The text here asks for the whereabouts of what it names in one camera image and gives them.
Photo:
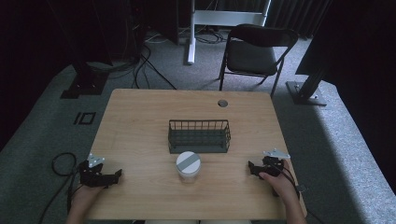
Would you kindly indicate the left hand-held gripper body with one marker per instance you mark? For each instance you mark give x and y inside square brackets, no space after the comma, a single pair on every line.
[90,175]

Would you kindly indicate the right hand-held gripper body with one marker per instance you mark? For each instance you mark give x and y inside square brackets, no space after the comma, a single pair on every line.
[273,165]

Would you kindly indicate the clear jar with white lid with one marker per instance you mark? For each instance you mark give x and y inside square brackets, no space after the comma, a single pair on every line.
[188,165]

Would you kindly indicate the person's left hand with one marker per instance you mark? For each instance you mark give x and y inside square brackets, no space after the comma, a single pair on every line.
[84,196]

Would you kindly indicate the person's right hand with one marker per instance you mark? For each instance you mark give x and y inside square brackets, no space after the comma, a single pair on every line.
[281,185]

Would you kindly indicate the black stand with bolted base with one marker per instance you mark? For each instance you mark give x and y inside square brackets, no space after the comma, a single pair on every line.
[306,91]

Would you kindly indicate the black stand with square base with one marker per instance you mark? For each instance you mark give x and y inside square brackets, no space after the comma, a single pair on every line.
[85,82]

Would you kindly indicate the black folding chair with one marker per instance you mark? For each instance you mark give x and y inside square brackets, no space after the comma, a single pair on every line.
[253,56]

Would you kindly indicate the dark curtain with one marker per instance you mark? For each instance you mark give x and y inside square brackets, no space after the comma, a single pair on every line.
[299,14]

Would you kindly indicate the white metal stand frame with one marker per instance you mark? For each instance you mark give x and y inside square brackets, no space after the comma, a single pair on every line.
[218,18]

